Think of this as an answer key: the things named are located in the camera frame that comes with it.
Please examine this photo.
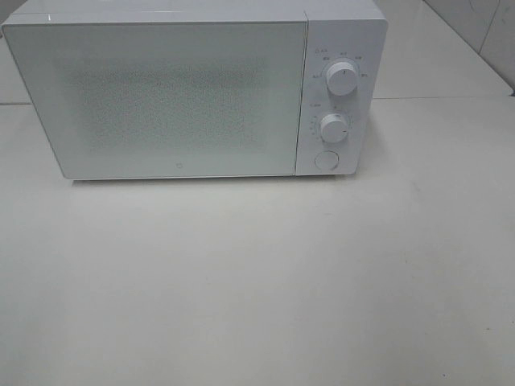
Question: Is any round white door button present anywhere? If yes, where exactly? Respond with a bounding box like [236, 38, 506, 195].
[315, 150, 340, 170]

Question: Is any white microwave knob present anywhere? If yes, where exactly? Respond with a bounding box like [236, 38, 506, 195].
[319, 113, 350, 144]
[325, 58, 359, 97]

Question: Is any white microwave door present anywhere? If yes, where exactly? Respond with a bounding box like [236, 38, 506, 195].
[4, 22, 306, 180]

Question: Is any white microwave oven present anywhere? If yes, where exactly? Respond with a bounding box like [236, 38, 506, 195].
[2, 1, 388, 180]

